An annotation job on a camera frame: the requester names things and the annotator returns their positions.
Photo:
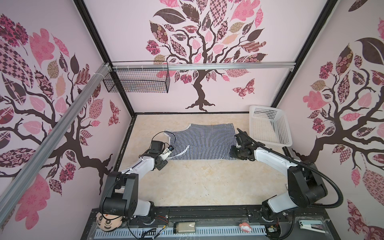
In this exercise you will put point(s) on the black wire mesh basket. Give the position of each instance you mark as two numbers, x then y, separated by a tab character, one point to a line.
138	77

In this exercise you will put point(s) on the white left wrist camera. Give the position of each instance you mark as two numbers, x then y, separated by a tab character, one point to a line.
166	153

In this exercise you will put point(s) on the plush doll striped shirt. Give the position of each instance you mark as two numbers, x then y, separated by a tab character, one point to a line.
108	223

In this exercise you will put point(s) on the pink toy on rail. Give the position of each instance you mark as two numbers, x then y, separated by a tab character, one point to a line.
245	227

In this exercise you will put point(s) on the beige box on rail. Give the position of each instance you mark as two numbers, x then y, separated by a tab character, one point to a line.
185	228

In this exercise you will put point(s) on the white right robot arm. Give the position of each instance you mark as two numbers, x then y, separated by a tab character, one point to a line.
305	187

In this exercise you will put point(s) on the black right corner frame post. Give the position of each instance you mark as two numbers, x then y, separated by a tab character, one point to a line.
313	36

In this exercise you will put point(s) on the black corner frame post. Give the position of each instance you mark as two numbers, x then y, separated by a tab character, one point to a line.
91	27
313	36

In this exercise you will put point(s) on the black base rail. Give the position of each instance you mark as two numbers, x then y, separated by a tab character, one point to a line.
215	223

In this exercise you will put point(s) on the aluminium rail left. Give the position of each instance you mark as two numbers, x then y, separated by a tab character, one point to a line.
24	178

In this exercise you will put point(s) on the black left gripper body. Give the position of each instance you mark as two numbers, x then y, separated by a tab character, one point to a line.
162	164

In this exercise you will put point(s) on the aluminium rail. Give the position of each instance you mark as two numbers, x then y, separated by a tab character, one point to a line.
222	66
24	178

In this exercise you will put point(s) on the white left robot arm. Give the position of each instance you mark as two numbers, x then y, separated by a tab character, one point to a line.
120	197

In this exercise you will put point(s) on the white stapler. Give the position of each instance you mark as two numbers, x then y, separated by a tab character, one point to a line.
312	225

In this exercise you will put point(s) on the navy striped tank top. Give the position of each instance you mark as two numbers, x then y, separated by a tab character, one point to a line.
202	142

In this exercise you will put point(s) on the aluminium rail back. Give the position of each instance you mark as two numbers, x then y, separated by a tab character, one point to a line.
222	66

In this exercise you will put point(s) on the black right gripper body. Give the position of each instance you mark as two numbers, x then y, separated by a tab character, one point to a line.
236	152

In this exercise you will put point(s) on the white plastic laundry basket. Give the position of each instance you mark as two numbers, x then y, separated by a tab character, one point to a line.
269	126

